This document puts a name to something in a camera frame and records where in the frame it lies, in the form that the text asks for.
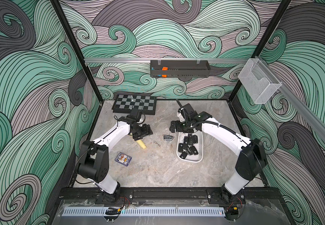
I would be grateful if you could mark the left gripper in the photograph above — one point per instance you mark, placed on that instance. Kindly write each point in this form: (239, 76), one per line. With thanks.
(147, 130)

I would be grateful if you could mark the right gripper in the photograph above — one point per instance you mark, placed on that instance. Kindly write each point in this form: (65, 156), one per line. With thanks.
(179, 128)

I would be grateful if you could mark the silver BMW key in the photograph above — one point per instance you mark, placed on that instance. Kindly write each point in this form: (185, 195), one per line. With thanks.
(168, 138)

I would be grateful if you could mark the black VW key large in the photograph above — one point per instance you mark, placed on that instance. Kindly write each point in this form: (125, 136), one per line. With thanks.
(186, 139)

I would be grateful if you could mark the black key silver trim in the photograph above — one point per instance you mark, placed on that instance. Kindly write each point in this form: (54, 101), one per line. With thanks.
(190, 139)

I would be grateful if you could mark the black VW key top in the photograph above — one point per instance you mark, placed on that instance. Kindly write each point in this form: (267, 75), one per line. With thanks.
(183, 155)

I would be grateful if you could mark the black flip key buttons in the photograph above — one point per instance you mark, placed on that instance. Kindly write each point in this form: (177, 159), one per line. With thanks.
(189, 151)

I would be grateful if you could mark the white plastic storage box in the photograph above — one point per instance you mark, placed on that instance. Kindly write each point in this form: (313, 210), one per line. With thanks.
(199, 146)

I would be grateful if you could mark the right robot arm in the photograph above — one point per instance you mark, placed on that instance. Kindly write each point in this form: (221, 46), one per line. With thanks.
(251, 156)

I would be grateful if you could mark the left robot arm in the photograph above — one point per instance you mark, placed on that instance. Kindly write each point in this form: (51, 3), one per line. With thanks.
(93, 162)

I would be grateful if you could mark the blue playing card box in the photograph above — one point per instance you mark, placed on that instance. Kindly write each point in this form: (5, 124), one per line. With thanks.
(123, 159)

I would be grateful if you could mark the yellow plastic cylinder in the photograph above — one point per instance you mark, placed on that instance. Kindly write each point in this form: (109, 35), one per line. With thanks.
(141, 144)

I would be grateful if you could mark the black grey chessboard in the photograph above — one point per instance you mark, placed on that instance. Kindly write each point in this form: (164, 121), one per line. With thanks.
(146, 104)

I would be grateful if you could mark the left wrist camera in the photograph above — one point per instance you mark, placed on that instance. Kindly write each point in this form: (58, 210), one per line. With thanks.
(135, 114)

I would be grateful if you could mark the black wall shelf tray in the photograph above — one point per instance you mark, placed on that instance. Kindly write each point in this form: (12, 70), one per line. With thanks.
(180, 69)

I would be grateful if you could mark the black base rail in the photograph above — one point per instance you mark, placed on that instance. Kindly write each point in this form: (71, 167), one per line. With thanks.
(138, 195)

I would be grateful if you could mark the clear acrylic wall holder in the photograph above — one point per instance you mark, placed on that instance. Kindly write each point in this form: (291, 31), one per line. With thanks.
(259, 80)

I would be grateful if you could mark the aluminium rail back wall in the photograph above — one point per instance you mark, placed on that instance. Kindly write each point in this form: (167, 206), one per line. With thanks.
(147, 60)

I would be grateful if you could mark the aluminium rail wall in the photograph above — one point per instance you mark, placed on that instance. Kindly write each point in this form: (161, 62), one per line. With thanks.
(293, 93)
(147, 60)

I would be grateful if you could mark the white slotted cable duct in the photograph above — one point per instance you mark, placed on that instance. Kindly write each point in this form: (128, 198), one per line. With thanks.
(148, 211)

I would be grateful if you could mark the aluminium rail right wall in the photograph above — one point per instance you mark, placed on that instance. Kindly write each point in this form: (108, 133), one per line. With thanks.
(293, 93)

